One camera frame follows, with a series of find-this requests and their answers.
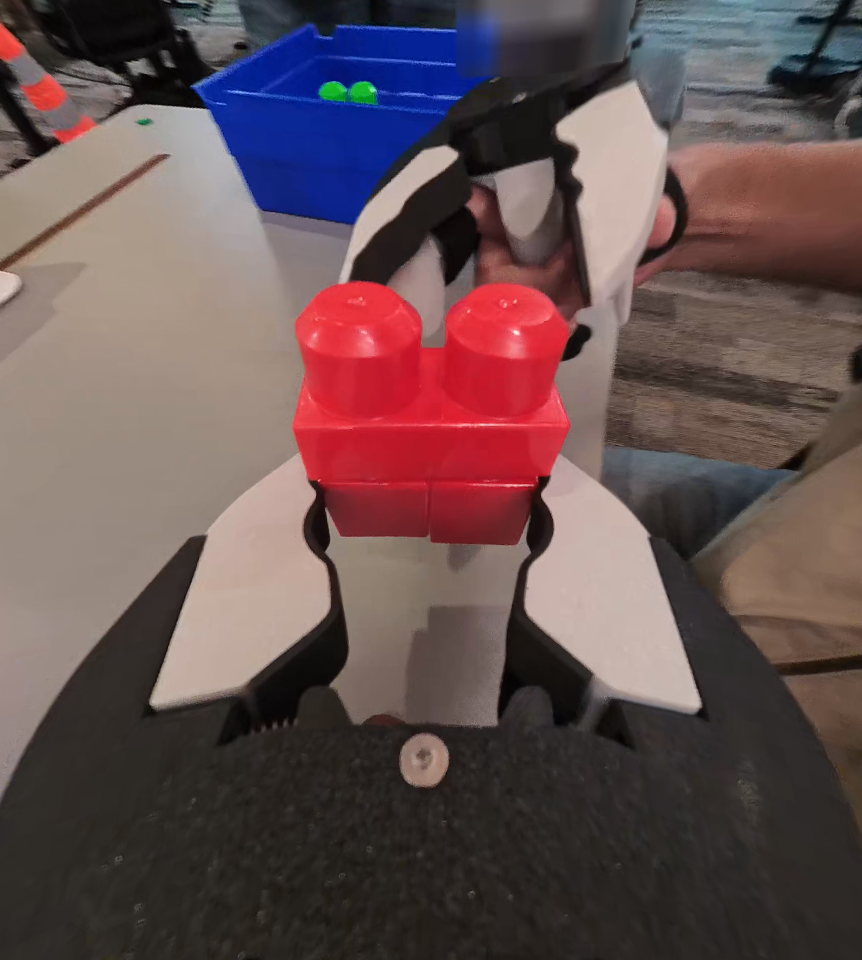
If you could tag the green mega block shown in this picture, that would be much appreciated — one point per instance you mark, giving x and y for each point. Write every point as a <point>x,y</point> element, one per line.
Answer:
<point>348,92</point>

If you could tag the person's right hand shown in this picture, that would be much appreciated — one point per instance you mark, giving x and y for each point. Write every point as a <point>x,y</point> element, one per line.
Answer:
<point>686,203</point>

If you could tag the orange traffic cone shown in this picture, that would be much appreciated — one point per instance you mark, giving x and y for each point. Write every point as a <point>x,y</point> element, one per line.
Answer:
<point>33,83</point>

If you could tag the person's jeans leg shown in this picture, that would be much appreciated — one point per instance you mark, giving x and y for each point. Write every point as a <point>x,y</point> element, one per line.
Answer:
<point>694,495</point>

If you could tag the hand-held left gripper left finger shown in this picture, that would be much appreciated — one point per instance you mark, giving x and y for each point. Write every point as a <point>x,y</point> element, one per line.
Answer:
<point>236,615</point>

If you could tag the red mega block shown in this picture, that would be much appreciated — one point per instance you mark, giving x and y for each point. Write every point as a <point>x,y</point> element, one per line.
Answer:
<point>481,513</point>
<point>375,507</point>
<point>431,413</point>

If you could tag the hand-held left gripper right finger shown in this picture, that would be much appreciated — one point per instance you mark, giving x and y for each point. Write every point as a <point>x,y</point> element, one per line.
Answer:
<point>619,615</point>

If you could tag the blue storage bin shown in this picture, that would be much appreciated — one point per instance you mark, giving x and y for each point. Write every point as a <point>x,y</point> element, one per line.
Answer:
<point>296,150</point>

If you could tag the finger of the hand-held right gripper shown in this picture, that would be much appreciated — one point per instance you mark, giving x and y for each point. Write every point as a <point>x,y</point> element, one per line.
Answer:
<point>386,210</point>
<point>626,180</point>

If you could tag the person's right forearm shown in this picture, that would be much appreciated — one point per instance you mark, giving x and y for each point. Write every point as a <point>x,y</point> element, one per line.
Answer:
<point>821,210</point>

